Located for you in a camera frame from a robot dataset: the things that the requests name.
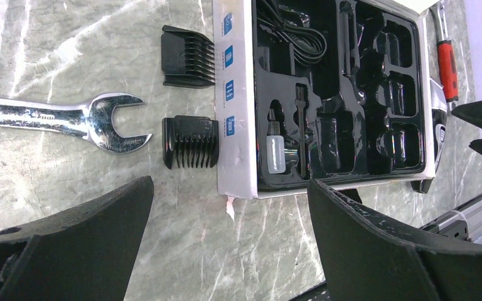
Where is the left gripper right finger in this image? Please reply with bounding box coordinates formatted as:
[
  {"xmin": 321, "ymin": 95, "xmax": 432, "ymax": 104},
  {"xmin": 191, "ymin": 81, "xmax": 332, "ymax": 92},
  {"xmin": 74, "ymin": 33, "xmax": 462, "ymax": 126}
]
[{"xmin": 307, "ymin": 179, "xmax": 482, "ymax": 300}]

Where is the silver combination wrench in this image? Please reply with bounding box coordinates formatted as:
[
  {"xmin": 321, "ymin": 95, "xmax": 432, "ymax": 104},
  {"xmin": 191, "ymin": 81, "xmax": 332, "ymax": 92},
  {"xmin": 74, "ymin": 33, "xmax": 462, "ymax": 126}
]
[{"xmin": 0, "ymin": 92, "xmax": 153, "ymax": 154}]

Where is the black power cord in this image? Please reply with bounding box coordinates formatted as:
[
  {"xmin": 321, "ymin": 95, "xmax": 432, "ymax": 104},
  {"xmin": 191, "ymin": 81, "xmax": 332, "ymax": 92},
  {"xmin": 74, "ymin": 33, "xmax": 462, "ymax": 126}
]
[{"xmin": 257, "ymin": 0, "xmax": 328, "ymax": 67}]

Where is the white hair clipper box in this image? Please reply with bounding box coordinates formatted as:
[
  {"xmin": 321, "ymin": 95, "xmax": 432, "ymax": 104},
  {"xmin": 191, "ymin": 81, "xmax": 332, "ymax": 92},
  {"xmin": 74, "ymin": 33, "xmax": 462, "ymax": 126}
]
[{"xmin": 213, "ymin": 1, "xmax": 436, "ymax": 199}]

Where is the small white oil bottle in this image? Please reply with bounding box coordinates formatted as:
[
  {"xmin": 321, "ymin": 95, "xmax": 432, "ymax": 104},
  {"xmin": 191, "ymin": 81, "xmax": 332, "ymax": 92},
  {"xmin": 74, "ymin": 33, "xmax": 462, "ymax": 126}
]
[{"xmin": 266, "ymin": 120, "xmax": 286, "ymax": 174}]

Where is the black comb guard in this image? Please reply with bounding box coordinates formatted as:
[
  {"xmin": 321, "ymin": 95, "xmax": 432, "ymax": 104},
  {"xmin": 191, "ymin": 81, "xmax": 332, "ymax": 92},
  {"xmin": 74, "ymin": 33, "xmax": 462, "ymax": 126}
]
[
  {"xmin": 161, "ymin": 25, "xmax": 215, "ymax": 88},
  {"xmin": 162, "ymin": 115, "xmax": 219, "ymax": 169},
  {"xmin": 340, "ymin": 189, "xmax": 363, "ymax": 204}
]

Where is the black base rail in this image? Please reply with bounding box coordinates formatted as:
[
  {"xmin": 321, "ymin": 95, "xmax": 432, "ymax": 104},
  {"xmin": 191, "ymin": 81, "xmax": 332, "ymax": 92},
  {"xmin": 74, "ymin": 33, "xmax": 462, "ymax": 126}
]
[{"xmin": 421, "ymin": 193, "xmax": 482, "ymax": 245}]

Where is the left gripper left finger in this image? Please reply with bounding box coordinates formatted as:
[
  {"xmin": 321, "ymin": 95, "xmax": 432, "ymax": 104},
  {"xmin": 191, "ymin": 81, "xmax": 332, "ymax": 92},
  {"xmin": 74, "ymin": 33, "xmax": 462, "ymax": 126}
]
[{"xmin": 0, "ymin": 176, "xmax": 154, "ymax": 300}]

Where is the red handled adjustable wrench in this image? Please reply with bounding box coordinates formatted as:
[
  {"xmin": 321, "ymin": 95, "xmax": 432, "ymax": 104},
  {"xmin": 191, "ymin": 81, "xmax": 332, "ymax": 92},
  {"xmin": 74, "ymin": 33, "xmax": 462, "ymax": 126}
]
[{"xmin": 429, "ymin": 1, "xmax": 459, "ymax": 112}]

